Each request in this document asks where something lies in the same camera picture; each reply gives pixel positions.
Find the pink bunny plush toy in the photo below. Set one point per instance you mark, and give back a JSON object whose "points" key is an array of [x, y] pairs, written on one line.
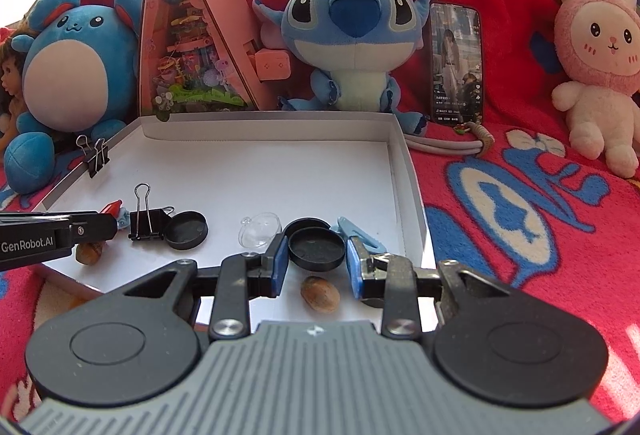
{"points": [[597, 42]]}

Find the clear plastic dome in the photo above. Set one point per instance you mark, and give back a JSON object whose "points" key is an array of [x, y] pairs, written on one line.
{"points": [[256, 232]]}

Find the brown walnut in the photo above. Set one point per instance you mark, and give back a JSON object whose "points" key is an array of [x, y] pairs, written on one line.
{"points": [[320, 295], [89, 253]]}

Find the black oval cap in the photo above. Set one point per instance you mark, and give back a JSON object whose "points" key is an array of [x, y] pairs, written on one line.
{"points": [[186, 230]]}

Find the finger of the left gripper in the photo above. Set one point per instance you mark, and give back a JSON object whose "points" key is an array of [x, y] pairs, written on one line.
{"points": [[91, 227]]}

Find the Stitch plush toy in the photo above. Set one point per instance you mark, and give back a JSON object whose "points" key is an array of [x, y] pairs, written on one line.
{"points": [[353, 46]]}

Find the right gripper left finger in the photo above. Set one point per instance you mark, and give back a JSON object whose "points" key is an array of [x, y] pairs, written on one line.
{"points": [[242, 277]]}

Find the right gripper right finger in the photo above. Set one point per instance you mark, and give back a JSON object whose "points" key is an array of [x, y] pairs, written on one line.
{"points": [[391, 279]]}

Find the red plastic piece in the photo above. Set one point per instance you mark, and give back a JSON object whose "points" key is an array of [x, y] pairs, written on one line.
{"points": [[112, 208]]}

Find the smartphone with screen on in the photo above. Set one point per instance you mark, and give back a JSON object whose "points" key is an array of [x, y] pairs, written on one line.
{"points": [[457, 65]]}

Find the round blue plush toy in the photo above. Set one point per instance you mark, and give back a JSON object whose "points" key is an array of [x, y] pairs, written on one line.
{"points": [[79, 77]]}

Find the brown haired doll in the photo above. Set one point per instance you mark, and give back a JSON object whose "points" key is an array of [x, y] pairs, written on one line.
{"points": [[13, 105]]}

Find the light blue plastic clip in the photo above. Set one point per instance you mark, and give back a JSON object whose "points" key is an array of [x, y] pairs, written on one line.
{"points": [[123, 219], [347, 229]]}

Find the black binder clip on box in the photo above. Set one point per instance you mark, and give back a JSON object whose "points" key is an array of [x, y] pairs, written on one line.
{"points": [[95, 154]]}

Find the white cardboard box tray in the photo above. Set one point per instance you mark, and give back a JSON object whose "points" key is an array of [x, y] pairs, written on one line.
{"points": [[235, 165]]}

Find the pink triangular toy house box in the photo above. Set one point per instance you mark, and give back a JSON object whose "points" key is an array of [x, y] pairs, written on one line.
{"points": [[202, 56]]}

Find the large black binder clip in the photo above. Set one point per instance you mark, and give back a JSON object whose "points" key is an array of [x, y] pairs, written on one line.
{"points": [[147, 223]]}

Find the black round cap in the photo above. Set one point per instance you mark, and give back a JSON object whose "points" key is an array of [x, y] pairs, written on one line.
{"points": [[317, 249], [373, 302], [304, 222]]}

